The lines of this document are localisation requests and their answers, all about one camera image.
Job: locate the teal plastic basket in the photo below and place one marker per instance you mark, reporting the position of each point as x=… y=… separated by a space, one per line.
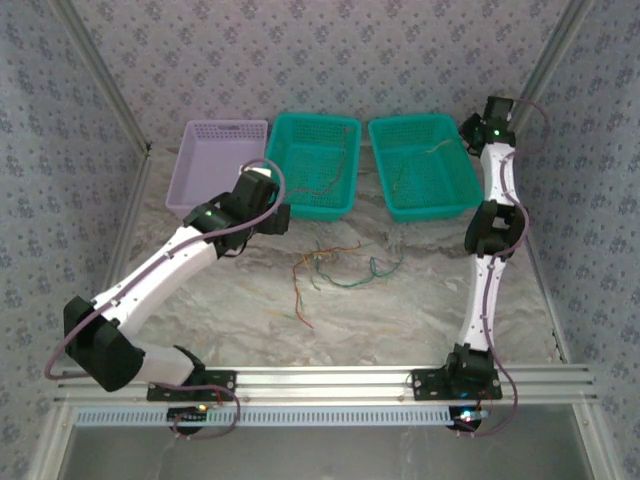
x=310 y=160
x=430 y=175

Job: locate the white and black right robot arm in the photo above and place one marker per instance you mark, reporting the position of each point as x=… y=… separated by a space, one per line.
x=482 y=300

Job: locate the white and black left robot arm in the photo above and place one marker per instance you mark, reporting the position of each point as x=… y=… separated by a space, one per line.
x=150 y=280

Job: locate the purple plastic basket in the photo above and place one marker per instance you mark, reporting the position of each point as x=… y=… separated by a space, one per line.
x=210 y=155

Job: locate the black controller board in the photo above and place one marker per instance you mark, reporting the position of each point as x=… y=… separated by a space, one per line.
x=467 y=417
x=187 y=415

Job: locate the aluminium frame post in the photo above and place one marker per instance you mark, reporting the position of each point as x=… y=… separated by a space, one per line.
x=105 y=75
x=542 y=75

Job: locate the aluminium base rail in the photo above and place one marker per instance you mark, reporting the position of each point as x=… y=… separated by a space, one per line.
x=325 y=382

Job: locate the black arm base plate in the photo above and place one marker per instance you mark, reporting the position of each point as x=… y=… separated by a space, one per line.
x=425 y=385
x=220 y=382

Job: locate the aluminium frame leg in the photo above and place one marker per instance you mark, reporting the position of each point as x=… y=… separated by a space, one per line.
x=50 y=445
x=595 y=445

